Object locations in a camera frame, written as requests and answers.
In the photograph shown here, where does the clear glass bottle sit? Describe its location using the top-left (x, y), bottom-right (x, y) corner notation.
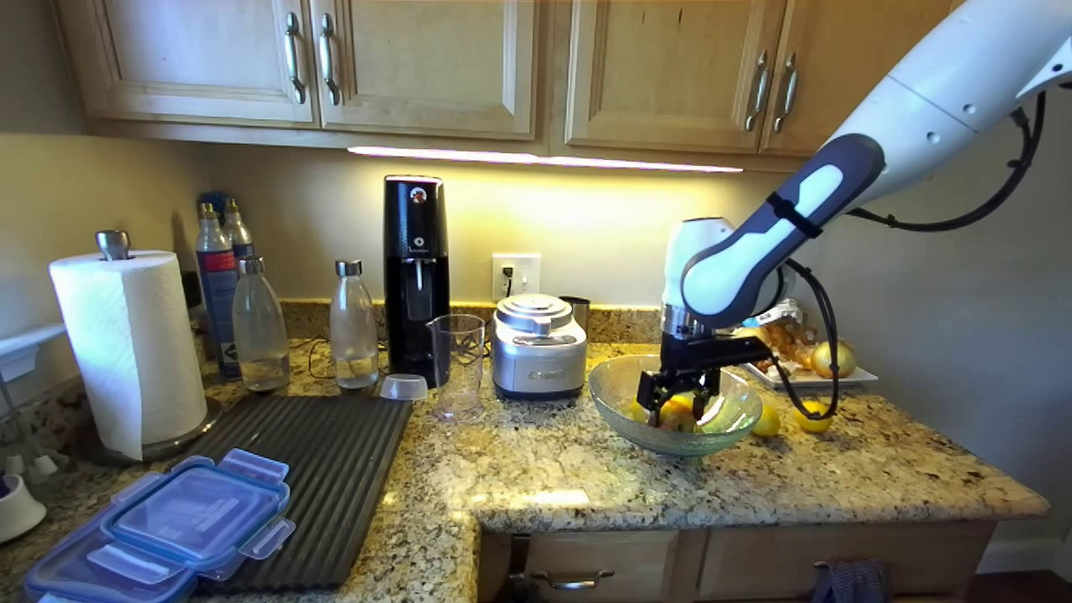
top-left (328, 259), bottom-right (380, 387)

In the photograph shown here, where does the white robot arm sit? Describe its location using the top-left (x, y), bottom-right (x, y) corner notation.
top-left (638, 0), bottom-right (1072, 421)

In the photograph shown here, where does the black soda maker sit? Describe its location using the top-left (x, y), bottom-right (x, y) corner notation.
top-left (381, 177), bottom-right (449, 380)

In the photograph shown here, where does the blue lid container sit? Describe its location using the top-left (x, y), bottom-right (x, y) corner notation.
top-left (25, 525), bottom-right (197, 603)
top-left (103, 450), bottom-right (294, 581)

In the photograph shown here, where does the white dish left edge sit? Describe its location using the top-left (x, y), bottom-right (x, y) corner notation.
top-left (0, 477), bottom-right (47, 541)

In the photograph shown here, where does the red yellow apple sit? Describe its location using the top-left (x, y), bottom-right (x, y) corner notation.
top-left (659, 395), bottom-right (698, 433)

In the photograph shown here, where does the black drying mat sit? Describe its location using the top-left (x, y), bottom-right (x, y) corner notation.
top-left (194, 395), bottom-right (411, 597)

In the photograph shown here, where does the blue lid container top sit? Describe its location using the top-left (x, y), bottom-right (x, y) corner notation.
top-left (103, 450), bottom-right (294, 581)

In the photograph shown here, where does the white wall outlet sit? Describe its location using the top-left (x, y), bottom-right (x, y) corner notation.
top-left (492, 251), bottom-right (540, 298)

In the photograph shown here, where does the clear plastic bottle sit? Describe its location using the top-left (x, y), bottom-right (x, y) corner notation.
top-left (230, 254), bottom-right (290, 391)

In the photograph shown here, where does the under cabinet light strip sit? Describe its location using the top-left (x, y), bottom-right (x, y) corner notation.
top-left (348, 145), bottom-right (745, 177)

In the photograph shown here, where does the blue lid container bottom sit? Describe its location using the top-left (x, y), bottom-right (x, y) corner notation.
top-left (25, 525), bottom-right (197, 603)

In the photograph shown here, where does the white paper towel roll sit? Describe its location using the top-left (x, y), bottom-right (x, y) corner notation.
top-left (50, 226), bottom-right (208, 463)

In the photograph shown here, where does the yellow lemon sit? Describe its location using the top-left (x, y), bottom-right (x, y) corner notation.
top-left (750, 403), bottom-right (781, 439)
top-left (797, 403), bottom-right (833, 434)

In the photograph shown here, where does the yellow onion right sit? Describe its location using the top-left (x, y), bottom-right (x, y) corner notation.
top-left (810, 343), bottom-right (858, 377)

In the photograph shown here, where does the silver rice cooker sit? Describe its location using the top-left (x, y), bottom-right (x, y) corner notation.
top-left (492, 296), bottom-right (587, 403)

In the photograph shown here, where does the left wooden cabinet door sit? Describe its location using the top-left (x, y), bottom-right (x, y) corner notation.
top-left (56, 0), bottom-right (315, 127)

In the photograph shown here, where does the white rectangular plate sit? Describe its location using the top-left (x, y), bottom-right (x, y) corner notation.
top-left (745, 358), bottom-right (878, 387)

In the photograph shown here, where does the dark hanging towel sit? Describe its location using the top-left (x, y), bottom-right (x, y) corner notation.
top-left (810, 558), bottom-right (889, 603)

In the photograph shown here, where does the clear measuring cup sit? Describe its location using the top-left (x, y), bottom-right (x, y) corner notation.
top-left (428, 310), bottom-right (487, 421)

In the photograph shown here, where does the red label soda bottle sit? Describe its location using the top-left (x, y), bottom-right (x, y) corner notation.
top-left (197, 200), bottom-right (240, 380)

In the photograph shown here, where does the wooden cabinet door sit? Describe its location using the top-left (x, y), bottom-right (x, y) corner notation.
top-left (312, 0), bottom-right (540, 140)
top-left (568, 0), bottom-right (787, 153)
top-left (56, 0), bottom-right (315, 127)
top-left (765, 0), bottom-right (963, 157)

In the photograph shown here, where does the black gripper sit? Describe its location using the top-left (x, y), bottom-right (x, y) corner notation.
top-left (638, 335), bottom-right (771, 421)

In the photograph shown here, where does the clear glass bowl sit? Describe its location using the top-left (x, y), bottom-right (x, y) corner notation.
top-left (589, 355), bottom-right (765, 459)

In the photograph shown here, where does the wooden drawer front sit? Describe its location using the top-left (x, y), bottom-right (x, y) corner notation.
top-left (523, 533), bottom-right (678, 603)

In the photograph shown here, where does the right wooden cabinet door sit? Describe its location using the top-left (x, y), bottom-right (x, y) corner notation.
top-left (765, 0), bottom-right (963, 157)

